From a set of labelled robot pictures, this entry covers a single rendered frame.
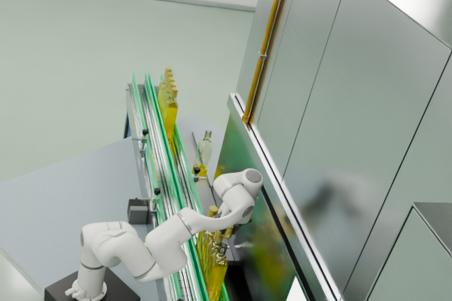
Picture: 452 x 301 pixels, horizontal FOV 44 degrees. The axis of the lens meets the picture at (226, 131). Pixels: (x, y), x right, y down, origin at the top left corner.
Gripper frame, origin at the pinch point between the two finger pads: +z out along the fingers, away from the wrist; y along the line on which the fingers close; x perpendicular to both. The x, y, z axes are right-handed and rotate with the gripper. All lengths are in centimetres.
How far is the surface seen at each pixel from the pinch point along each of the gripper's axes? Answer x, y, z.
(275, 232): 8.1, -11.9, -10.2
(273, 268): 16.6, -12.1, -2.1
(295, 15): -44, -14, -59
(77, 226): -39, 46, 59
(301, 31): -36, -14, -58
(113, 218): -44, 31, 61
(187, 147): -88, -8, 58
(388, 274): 75, 22, -104
